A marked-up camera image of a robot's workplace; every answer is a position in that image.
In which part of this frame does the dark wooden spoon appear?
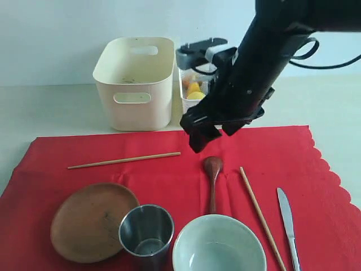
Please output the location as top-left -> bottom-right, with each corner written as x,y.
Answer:
203,156 -> 223,214

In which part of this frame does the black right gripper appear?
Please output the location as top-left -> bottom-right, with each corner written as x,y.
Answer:
180,18 -> 311,153

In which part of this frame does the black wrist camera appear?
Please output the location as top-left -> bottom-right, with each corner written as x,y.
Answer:
175,38 -> 228,70

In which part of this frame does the yellow lemon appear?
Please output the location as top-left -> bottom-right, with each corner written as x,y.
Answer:
187,91 -> 205,100

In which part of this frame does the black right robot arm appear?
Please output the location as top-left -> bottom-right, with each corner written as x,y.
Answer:
176,1 -> 360,153

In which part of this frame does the stainless steel cup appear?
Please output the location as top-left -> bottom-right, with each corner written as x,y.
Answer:
118,204 -> 175,270

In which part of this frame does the brown wooden plate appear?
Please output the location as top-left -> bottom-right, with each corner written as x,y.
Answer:
50,183 -> 139,264

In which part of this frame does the brown egg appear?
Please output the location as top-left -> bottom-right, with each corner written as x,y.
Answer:
182,77 -> 192,88

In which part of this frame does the wooden chopstick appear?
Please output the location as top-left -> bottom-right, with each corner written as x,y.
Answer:
67,152 -> 181,169
240,167 -> 287,271

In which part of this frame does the pale green ceramic bowl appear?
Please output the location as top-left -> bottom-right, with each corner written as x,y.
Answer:
172,215 -> 267,270

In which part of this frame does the red table cloth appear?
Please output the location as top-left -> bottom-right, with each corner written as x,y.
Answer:
1,126 -> 360,270

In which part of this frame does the yellow cheese wedge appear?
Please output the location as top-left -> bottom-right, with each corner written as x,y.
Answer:
187,82 -> 201,95

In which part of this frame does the cream plastic bin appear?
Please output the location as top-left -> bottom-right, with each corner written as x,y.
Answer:
93,37 -> 175,132

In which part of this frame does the white perforated plastic basket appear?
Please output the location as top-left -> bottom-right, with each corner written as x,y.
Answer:
178,69 -> 214,113

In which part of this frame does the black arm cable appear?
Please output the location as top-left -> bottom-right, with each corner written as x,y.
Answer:
287,36 -> 361,70

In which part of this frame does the steel table knife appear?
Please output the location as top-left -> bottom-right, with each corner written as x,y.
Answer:
276,187 -> 301,271

